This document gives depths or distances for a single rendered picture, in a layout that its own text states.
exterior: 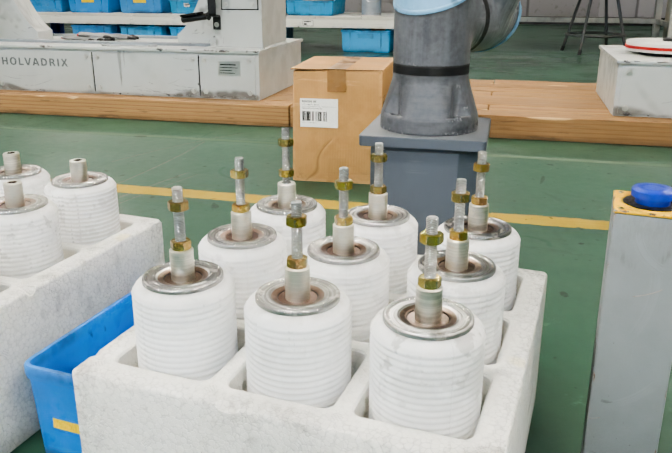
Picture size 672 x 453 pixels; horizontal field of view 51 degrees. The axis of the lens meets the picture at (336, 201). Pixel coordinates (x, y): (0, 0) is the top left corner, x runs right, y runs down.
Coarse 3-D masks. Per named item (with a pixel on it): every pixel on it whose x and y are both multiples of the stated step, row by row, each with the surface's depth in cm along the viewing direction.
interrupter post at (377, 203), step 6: (372, 198) 82; (378, 198) 82; (384, 198) 82; (372, 204) 82; (378, 204) 82; (384, 204) 82; (372, 210) 82; (378, 210) 82; (384, 210) 82; (372, 216) 83; (378, 216) 82; (384, 216) 83
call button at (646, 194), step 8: (640, 184) 69; (648, 184) 69; (656, 184) 69; (632, 192) 68; (640, 192) 67; (648, 192) 66; (656, 192) 66; (664, 192) 66; (640, 200) 67; (648, 200) 66; (656, 200) 66; (664, 200) 66
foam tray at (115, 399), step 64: (512, 320) 74; (128, 384) 62; (192, 384) 62; (512, 384) 62; (128, 448) 65; (192, 448) 62; (256, 448) 59; (320, 448) 57; (384, 448) 54; (448, 448) 54; (512, 448) 59
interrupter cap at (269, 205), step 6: (264, 198) 89; (270, 198) 90; (276, 198) 89; (300, 198) 89; (306, 198) 90; (312, 198) 89; (258, 204) 87; (264, 204) 87; (270, 204) 87; (276, 204) 88; (306, 204) 87; (312, 204) 87; (264, 210) 85; (270, 210) 85; (276, 210) 85; (282, 210) 85; (288, 210) 85; (306, 210) 85; (312, 210) 86
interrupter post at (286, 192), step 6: (282, 186) 86; (288, 186) 86; (294, 186) 86; (282, 192) 86; (288, 192) 86; (294, 192) 87; (282, 198) 86; (288, 198) 86; (294, 198) 87; (282, 204) 86; (288, 204) 86
